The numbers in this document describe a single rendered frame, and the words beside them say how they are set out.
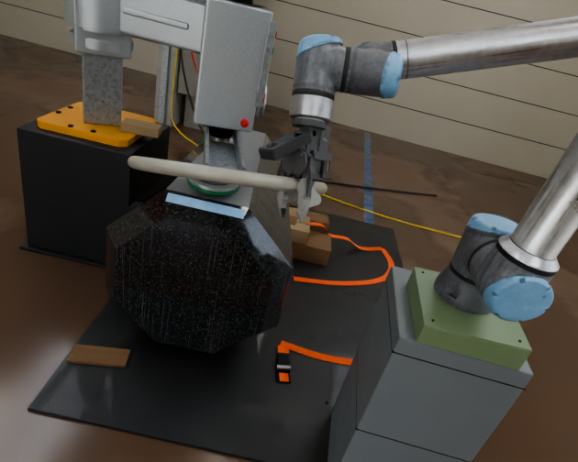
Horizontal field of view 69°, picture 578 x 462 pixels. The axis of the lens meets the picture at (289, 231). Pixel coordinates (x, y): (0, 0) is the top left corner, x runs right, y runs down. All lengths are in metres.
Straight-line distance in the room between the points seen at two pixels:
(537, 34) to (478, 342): 0.78
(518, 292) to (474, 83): 6.11
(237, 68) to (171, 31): 0.80
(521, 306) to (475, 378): 0.32
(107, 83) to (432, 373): 2.08
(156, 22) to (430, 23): 5.11
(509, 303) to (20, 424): 1.76
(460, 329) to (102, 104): 2.08
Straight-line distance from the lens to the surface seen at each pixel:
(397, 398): 1.46
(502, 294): 1.15
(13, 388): 2.17
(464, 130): 7.26
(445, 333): 1.29
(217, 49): 1.56
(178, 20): 2.31
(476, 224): 1.31
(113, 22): 2.42
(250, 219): 1.73
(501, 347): 1.35
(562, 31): 1.16
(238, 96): 1.60
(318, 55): 0.91
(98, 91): 2.56
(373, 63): 0.92
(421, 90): 7.02
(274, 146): 0.85
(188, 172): 0.86
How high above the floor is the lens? 1.63
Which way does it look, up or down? 29 degrees down
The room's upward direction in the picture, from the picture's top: 14 degrees clockwise
